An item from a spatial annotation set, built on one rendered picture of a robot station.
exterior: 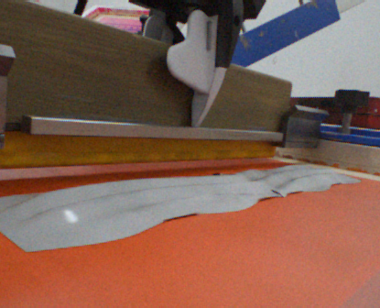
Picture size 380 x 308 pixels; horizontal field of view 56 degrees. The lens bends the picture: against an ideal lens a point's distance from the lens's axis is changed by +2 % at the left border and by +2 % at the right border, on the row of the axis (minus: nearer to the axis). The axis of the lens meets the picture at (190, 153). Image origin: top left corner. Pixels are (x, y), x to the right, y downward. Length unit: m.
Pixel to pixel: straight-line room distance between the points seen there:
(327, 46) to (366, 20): 0.24
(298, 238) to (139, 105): 0.15
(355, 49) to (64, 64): 2.24
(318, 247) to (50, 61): 0.18
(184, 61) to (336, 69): 2.17
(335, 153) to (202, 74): 0.27
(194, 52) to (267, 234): 0.16
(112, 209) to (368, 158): 0.39
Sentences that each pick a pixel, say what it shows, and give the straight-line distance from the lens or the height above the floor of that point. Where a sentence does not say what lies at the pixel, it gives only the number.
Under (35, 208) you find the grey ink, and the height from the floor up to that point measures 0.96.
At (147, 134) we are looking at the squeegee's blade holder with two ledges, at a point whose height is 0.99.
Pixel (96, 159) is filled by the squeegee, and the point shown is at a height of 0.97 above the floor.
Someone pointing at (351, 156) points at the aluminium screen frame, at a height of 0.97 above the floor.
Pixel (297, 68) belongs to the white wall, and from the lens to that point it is 2.52.
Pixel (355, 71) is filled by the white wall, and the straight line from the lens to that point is 2.38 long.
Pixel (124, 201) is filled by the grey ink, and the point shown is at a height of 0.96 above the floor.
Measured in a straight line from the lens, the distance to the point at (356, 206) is 0.28.
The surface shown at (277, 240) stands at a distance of 0.17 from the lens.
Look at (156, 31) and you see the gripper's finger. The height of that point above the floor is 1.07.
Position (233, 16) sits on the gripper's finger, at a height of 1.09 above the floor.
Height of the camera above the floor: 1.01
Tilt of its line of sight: 7 degrees down
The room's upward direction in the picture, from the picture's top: 7 degrees clockwise
